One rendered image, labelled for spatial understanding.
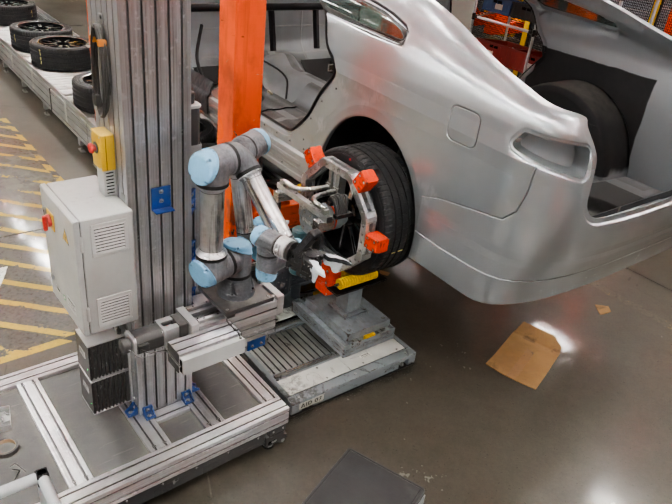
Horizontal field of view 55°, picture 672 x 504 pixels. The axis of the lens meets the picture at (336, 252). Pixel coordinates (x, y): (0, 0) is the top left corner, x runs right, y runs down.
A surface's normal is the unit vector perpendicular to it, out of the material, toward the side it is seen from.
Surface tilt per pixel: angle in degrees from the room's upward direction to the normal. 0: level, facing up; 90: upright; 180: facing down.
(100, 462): 0
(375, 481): 0
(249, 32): 90
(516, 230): 90
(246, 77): 90
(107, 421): 0
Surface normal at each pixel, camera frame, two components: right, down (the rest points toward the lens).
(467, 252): -0.80, 0.22
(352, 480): 0.11, -0.87
